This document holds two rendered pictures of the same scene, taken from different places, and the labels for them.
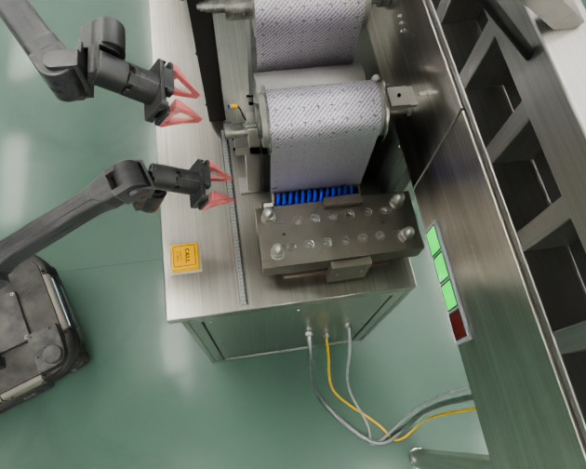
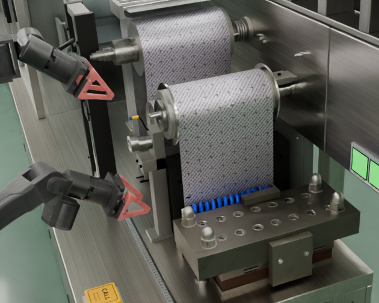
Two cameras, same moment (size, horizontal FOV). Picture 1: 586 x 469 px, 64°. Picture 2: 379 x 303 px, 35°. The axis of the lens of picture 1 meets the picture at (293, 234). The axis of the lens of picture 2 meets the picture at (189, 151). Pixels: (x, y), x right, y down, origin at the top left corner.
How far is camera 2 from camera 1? 72 cm
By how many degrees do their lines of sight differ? 40
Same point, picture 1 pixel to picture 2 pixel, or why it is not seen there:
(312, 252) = (245, 237)
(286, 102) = (184, 86)
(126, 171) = (43, 166)
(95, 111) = not seen: outside the picture
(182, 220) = (92, 273)
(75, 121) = not seen: outside the picture
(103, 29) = (28, 30)
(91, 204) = (9, 198)
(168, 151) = not seen: hidden behind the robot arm
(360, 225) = (287, 210)
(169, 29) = (49, 153)
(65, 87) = (0, 61)
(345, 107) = (236, 82)
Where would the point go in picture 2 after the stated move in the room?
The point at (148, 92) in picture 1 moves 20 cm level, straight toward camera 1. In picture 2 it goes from (68, 65) to (113, 92)
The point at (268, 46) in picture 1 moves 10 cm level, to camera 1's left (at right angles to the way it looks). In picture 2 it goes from (156, 76) to (116, 80)
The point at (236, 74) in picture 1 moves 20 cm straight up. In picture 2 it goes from (122, 167) to (114, 109)
